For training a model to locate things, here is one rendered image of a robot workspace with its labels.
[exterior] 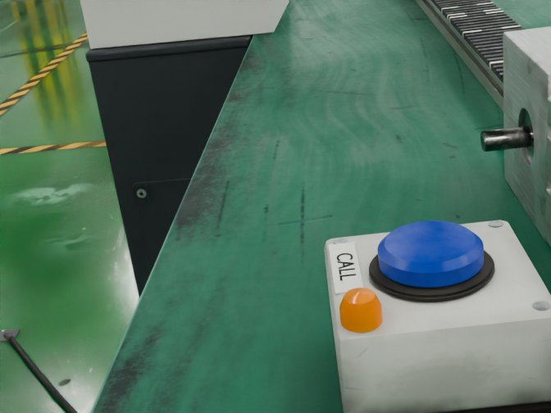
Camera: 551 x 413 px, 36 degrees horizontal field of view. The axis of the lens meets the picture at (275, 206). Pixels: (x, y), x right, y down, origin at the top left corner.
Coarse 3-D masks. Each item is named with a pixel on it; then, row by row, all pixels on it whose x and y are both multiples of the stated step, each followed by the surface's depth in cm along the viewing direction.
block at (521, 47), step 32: (512, 32) 50; (544, 32) 49; (512, 64) 49; (544, 64) 44; (512, 96) 50; (544, 96) 43; (512, 128) 48; (544, 128) 44; (512, 160) 51; (544, 160) 45; (544, 192) 45; (544, 224) 46
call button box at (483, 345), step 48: (336, 240) 36; (336, 288) 33; (384, 288) 32; (432, 288) 31; (480, 288) 32; (528, 288) 31; (336, 336) 30; (384, 336) 30; (432, 336) 30; (480, 336) 30; (528, 336) 30; (384, 384) 31; (432, 384) 31; (480, 384) 31; (528, 384) 31
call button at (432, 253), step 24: (384, 240) 33; (408, 240) 33; (432, 240) 32; (456, 240) 32; (480, 240) 33; (384, 264) 32; (408, 264) 31; (432, 264) 31; (456, 264) 31; (480, 264) 32
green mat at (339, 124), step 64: (320, 0) 111; (384, 0) 107; (512, 0) 98; (256, 64) 86; (320, 64) 84; (384, 64) 81; (448, 64) 79; (256, 128) 69; (320, 128) 67; (384, 128) 65; (448, 128) 64; (192, 192) 58; (256, 192) 57; (320, 192) 56; (384, 192) 55; (448, 192) 54; (512, 192) 52; (192, 256) 50; (256, 256) 49; (320, 256) 48; (192, 320) 43; (256, 320) 43; (320, 320) 42; (128, 384) 39; (192, 384) 38; (256, 384) 38; (320, 384) 37
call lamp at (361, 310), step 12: (360, 288) 30; (348, 300) 30; (360, 300) 30; (372, 300) 30; (348, 312) 30; (360, 312) 30; (372, 312) 30; (348, 324) 30; (360, 324) 30; (372, 324) 30
